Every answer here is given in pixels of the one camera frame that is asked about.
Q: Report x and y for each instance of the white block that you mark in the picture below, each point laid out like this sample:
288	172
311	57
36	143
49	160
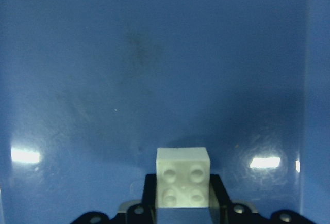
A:
183	176

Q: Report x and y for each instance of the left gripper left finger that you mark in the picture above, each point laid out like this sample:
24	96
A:
140	211

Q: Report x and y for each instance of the blue plastic tray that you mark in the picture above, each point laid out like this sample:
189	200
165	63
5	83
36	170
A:
90	89

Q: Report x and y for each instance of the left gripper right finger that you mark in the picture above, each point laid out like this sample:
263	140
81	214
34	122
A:
223	210

